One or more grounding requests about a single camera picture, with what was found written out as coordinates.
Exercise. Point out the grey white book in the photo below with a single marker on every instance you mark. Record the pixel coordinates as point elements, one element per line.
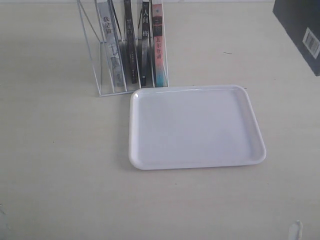
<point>111,41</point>

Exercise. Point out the black grey book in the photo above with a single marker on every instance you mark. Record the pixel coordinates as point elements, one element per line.
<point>144,40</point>

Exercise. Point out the translucent object at bottom edge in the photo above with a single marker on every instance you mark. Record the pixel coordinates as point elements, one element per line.
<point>295,231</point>

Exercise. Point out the pink teal book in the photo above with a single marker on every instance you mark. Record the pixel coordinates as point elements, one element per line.
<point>157,31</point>

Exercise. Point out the white plastic tray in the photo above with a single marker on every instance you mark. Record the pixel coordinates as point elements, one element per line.
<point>187,127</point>

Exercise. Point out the thin black book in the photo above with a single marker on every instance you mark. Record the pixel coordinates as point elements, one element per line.
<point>131,42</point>

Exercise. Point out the blue book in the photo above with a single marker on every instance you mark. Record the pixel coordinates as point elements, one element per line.
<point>301,21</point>

